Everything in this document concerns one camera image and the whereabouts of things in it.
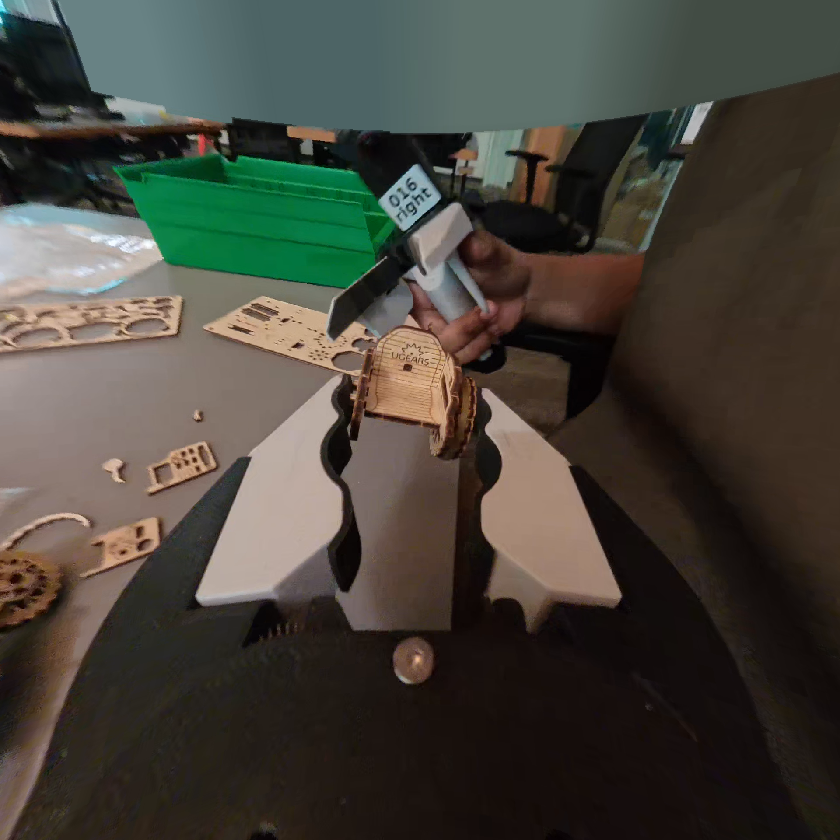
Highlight wooden motorcycle model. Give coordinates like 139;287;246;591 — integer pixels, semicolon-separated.
0;512;93;630

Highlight black office chair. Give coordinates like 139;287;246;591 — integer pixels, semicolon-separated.
505;115;657;257

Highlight grey desk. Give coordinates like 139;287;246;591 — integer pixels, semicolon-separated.
0;206;559;840

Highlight wooden parts sheet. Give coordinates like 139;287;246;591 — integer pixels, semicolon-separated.
203;295;395;376
0;295;185;355

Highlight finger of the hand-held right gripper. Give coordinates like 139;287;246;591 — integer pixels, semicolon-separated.
326;257;403;341
362;288;413;336

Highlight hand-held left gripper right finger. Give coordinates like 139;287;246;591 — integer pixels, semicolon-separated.
472;387;623;633

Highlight person's right forearm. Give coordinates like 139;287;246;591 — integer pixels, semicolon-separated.
525;252;647;334

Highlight small wooden panel round holes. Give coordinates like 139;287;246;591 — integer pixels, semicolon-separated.
80;517;162;578

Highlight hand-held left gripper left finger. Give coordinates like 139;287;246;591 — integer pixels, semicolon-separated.
196;376;364;606

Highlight clear plastic bag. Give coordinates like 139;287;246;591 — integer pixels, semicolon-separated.
0;202;165;299

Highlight wooden background table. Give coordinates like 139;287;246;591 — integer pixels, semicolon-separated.
0;118;227;142

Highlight green plastic bin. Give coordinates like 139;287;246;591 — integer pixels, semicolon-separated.
113;154;398;290

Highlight wooden sidecar model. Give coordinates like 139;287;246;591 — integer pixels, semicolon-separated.
348;326;478;460

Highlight slotted small wooden panel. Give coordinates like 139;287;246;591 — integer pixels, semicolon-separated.
146;441;219;495

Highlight person's right hand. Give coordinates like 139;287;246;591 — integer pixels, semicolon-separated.
403;230;532;366

